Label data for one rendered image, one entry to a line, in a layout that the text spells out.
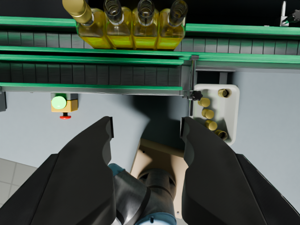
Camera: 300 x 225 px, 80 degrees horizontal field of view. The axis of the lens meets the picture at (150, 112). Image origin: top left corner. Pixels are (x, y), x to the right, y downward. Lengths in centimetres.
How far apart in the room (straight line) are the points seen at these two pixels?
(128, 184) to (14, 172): 153
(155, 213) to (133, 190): 8
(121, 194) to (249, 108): 60
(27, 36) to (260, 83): 85
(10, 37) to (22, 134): 37
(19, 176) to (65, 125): 120
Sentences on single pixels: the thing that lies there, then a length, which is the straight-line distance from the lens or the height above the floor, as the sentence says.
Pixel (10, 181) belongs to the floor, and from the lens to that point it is 200.
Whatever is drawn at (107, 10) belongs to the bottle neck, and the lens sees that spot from 36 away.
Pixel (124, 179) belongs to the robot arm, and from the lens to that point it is 51.
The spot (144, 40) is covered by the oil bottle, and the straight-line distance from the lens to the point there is 45.
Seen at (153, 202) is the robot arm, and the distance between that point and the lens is 53.
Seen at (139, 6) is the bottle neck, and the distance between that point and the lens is 36.
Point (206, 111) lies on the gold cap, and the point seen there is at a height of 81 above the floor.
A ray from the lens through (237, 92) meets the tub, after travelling 71.
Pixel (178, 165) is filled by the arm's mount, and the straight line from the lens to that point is 69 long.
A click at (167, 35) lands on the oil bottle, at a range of 41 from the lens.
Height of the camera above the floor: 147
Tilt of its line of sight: 82 degrees down
